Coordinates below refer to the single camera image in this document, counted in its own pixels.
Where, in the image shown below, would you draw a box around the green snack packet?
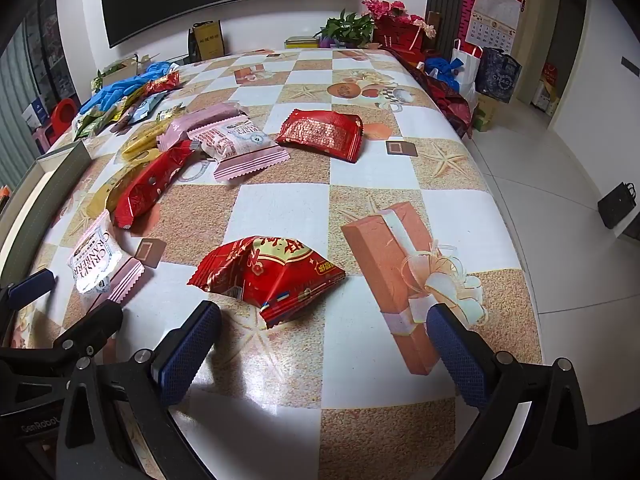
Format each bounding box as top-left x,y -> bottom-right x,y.
72,107 -> 121,142

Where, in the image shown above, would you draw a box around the grey cardboard box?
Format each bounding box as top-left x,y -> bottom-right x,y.
0,140 -> 93,271

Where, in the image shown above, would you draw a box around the red snack packet white label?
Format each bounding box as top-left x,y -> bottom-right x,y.
275,108 -> 365,163

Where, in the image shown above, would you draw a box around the white red carton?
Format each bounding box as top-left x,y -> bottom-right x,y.
532,62 -> 563,111

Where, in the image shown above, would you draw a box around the green potted plant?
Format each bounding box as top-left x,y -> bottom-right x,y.
320,10 -> 376,48

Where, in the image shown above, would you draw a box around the white paper bag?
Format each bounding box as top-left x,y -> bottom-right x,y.
450,39 -> 485,106

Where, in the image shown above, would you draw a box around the red gift box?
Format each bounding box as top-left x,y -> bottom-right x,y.
372,17 -> 426,53

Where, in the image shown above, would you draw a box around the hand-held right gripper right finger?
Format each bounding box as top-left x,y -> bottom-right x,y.
426,302 -> 608,480

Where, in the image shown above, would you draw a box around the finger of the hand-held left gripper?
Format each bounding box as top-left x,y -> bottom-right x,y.
52,301 -> 124,361
0,268 -> 56,321

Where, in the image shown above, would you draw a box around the white blue carton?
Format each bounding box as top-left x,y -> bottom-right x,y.
22,95 -> 53,128

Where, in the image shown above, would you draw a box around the checkered printed tablecloth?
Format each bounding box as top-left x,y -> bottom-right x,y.
0,47 -> 546,480

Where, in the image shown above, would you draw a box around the glass display cabinet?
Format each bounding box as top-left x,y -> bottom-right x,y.
22,0 -> 76,106

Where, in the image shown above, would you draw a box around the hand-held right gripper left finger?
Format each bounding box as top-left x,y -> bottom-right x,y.
55,301 -> 223,480

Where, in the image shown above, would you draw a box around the small red snack packet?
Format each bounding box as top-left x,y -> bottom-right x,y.
145,71 -> 181,95

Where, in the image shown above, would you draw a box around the dark red cloth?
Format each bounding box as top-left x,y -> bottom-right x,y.
390,50 -> 481,138

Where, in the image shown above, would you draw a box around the black yellow paper bag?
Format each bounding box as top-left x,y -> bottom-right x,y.
187,20 -> 224,63

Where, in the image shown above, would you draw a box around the light blue snack packet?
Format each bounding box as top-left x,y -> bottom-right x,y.
125,95 -> 168,126

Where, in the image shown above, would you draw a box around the dark blue paper bag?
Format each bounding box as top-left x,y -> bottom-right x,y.
475,47 -> 522,98

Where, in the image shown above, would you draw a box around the blue rubber gloves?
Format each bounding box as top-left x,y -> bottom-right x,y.
79,61 -> 178,115

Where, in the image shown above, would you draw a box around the plain pink snack packet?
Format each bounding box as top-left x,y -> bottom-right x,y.
156,102 -> 249,148

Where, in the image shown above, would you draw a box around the long red snack packet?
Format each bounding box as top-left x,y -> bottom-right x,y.
112,140 -> 196,231

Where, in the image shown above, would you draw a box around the wall calendar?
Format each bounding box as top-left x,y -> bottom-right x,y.
470,0 -> 523,56

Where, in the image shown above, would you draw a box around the red plastic chair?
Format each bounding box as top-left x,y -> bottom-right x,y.
50,97 -> 81,136

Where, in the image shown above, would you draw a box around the pink white snack packet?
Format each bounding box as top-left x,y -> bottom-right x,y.
187,116 -> 291,182
67,210 -> 146,306

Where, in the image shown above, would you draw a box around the gold snack packet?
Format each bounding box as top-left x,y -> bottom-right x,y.
86,162 -> 151,218

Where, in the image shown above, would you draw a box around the blue plastic bag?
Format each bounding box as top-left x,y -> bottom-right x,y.
424,56 -> 466,86

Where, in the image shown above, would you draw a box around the pink plastic stool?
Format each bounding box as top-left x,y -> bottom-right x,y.
32,125 -> 58,153

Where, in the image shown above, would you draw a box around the pink artificial flowers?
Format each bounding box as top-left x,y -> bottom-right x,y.
357,0 -> 436,38

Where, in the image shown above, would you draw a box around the large red snack packet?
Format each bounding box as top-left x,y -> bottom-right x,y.
187,235 -> 347,330

